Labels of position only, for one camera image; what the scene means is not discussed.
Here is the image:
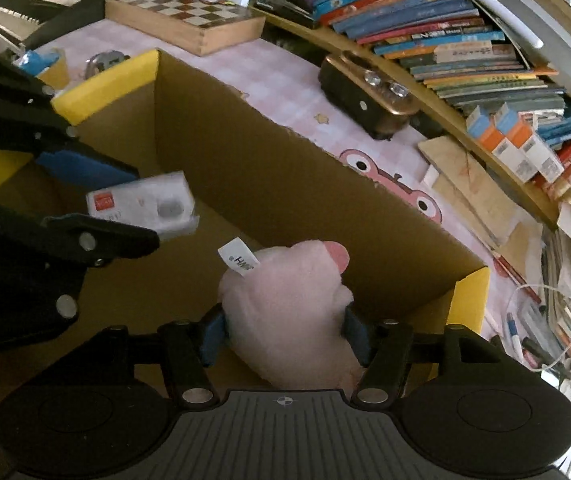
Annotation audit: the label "thin plywood sheets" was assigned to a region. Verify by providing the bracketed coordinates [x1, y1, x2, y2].
[418, 135, 542, 250]

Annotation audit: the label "dark brown music box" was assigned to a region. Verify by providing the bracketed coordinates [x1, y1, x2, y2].
[318, 51, 421, 140]

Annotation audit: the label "wooden chessboard box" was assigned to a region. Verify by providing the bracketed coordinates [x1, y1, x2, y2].
[104, 0, 266, 57]

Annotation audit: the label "blue wet wipes packet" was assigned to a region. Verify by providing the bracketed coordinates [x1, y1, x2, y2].
[12, 47, 71, 92]

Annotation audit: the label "black pen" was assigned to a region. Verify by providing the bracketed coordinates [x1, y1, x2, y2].
[522, 336, 571, 380]

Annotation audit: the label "white shelf frame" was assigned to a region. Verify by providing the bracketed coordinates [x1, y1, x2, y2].
[410, 0, 571, 126]

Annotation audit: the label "pink plush toy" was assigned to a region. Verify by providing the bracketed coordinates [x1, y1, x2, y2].
[218, 235, 366, 393]

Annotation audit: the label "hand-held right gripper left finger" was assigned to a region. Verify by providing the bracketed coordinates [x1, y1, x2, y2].
[98, 305, 228, 408]

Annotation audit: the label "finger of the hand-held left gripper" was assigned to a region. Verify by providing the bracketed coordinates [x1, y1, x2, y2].
[0, 37, 141, 191]
[0, 195, 161, 361]

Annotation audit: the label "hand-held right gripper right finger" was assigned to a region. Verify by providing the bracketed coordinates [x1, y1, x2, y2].
[343, 305, 506, 407]

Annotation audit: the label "wooden shelf board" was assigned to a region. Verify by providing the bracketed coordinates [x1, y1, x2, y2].
[252, 6, 562, 232]

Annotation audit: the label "small white red-label packet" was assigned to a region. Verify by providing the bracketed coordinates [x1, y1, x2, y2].
[86, 171, 200, 241]

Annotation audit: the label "red pencil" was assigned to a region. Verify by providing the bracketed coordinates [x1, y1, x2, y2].
[490, 254, 542, 307]

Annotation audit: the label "yellow-edged cardboard box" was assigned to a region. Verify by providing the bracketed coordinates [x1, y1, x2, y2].
[0, 49, 491, 480]

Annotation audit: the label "long row of books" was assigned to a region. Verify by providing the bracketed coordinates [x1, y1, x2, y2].
[268, 0, 571, 211]

